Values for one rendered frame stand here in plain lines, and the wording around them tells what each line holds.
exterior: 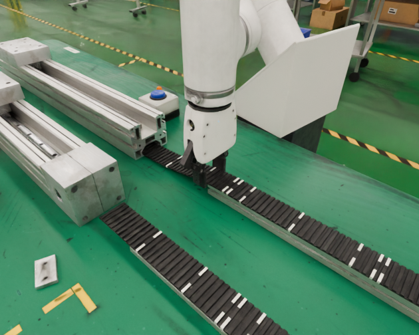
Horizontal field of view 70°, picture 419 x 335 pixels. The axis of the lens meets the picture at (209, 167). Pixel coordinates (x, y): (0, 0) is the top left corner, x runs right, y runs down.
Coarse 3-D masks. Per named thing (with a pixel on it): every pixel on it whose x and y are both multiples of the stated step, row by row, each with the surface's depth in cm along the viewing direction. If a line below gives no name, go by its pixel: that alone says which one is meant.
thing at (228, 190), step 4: (236, 180) 59; (240, 180) 59; (232, 184) 58; (236, 184) 58; (240, 184) 58; (224, 188) 57; (228, 188) 57; (232, 188) 57; (236, 188) 57; (224, 192) 56; (228, 192) 56; (232, 192) 56
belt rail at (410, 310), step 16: (208, 192) 61; (240, 208) 56; (272, 224) 52; (288, 240) 51; (320, 256) 48; (352, 272) 45; (368, 288) 44; (384, 288) 42; (400, 304) 42; (416, 320) 41
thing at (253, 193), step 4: (252, 188) 57; (256, 188) 57; (248, 192) 56; (252, 192) 56; (256, 192) 56; (260, 192) 57; (244, 196) 55; (248, 196) 56; (252, 196) 55; (256, 196) 56; (240, 200) 54; (244, 200) 55; (248, 200) 54; (252, 200) 55; (244, 204) 54; (248, 204) 54
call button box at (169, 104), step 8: (144, 96) 83; (168, 96) 83; (176, 96) 83; (152, 104) 80; (160, 104) 80; (168, 104) 82; (176, 104) 84; (168, 112) 83; (176, 112) 85; (168, 120) 84
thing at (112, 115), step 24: (24, 72) 94; (48, 72) 100; (72, 72) 91; (48, 96) 90; (72, 96) 78; (96, 96) 84; (120, 96) 77; (96, 120) 74; (120, 120) 68; (144, 120) 73; (120, 144) 71; (144, 144) 70
